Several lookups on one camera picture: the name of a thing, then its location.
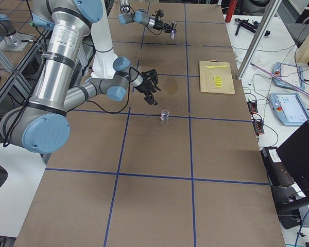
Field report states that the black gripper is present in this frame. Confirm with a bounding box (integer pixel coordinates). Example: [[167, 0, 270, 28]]
[[152, 9, 176, 33], [136, 69, 161, 105]]

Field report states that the steel jigger measuring cup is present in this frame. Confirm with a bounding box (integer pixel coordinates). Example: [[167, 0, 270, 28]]
[[170, 21, 178, 39]]

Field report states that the clear glass shaker cup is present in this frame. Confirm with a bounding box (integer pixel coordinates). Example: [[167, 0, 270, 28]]
[[160, 109, 169, 121]]

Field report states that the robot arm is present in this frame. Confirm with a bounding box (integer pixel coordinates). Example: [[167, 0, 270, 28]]
[[118, 1, 177, 39], [0, 1, 158, 154]]

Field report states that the wooden cutting board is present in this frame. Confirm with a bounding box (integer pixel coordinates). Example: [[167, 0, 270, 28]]
[[199, 61, 235, 95]]

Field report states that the yellow plastic knife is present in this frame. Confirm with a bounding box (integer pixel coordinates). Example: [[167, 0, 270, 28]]
[[204, 65, 228, 69]]

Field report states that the red bottle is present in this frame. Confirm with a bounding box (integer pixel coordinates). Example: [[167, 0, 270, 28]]
[[225, 0, 238, 23]]

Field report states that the lemon slice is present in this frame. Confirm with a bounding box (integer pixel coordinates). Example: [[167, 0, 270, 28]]
[[213, 75, 223, 88]]

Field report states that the black tripod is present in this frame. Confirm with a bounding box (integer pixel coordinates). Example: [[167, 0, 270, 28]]
[[234, 18, 260, 36]]

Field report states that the grey office chair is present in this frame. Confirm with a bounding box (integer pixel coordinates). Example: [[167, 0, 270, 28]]
[[286, 14, 309, 47]]

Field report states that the far teach pendant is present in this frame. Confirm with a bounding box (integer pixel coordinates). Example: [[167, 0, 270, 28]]
[[273, 62, 305, 90]]

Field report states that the teach pendant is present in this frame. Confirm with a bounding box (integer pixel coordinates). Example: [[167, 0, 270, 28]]
[[269, 93, 309, 126], [273, 62, 305, 90]]

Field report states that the near teach pendant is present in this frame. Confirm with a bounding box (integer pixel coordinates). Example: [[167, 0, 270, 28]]
[[269, 93, 309, 126]]

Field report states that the black monitor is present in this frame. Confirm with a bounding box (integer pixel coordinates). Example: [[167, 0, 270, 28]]
[[277, 121, 309, 195]]

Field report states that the aluminium frame post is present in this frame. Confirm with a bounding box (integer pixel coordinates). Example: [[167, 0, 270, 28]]
[[237, 0, 282, 80]]

